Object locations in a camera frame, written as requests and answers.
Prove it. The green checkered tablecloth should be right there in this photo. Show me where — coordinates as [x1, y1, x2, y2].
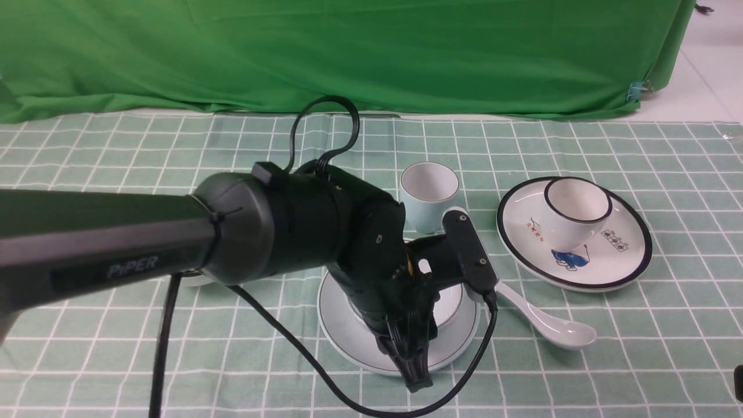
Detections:
[0, 113, 743, 418]

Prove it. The plain white ceramic spoon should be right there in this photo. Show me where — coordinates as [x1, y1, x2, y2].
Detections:
[495, 282, 597, 350]

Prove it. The black cable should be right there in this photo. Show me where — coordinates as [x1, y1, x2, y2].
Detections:
[148, 96, 500, 418]

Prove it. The pale green plate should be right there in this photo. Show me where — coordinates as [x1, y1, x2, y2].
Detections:
[318, 273, 481, 377]

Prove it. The pale green bowl brown rim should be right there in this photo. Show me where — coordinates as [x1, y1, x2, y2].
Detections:
[433, 284, 464, 328]

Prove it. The blue binder clip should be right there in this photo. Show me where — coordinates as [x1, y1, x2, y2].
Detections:
[626, 81, 644, 103]

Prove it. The white cup black rim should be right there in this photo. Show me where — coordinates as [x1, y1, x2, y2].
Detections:
[537, 177, 613, 253]

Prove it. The green backdrop cloth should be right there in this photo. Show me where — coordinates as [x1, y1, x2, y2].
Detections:
[1, 1, 694, 124]

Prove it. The pale green cup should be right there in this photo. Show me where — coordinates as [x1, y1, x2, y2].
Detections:
[400, 161, 460, 235]

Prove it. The white plate black rim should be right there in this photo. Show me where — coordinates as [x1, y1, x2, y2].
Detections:
[496, 176, 652, 292]

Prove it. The white bowl black rim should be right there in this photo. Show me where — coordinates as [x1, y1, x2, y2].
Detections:
[180, 272, 215, 287]

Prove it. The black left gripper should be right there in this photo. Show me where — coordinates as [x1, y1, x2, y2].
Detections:
[327, 258, 442, 392]

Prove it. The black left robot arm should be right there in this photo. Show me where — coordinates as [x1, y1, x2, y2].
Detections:
[1, 162, 437, 392]

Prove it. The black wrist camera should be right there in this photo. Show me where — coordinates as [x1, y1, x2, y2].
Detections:
[406, 207, 498, 309]

